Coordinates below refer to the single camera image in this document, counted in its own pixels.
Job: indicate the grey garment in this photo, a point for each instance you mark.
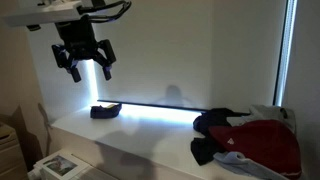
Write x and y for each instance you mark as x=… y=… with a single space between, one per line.
x=270 y=113

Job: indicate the white roller blind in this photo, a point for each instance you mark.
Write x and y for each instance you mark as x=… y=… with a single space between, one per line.
x=173 y=46

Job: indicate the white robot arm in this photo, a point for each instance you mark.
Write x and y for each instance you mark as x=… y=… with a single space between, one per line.
x=40 y=11

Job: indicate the beige storage box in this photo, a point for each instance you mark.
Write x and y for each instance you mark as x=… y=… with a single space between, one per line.
x=10 y=153

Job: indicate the dark navy garment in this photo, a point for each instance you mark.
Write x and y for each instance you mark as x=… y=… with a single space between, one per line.
x=208 y=126

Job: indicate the black blind bottom bar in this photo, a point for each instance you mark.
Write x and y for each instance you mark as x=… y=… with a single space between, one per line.
x=160 y=106

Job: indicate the white box with print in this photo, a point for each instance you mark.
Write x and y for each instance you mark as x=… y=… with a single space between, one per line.
x=61 y=165

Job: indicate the small navy cap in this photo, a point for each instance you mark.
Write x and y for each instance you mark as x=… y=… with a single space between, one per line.
x=105 y=111

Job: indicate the black window frame strip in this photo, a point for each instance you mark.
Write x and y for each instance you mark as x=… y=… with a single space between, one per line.
x=280 y=53

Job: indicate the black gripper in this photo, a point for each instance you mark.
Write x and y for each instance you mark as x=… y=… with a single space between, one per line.
x=78 y=38

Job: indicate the red baseball cap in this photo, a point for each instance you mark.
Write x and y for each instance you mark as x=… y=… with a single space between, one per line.
x=263 y=143

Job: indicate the light blue garment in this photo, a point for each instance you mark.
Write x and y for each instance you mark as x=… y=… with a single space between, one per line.
x=240 y=165

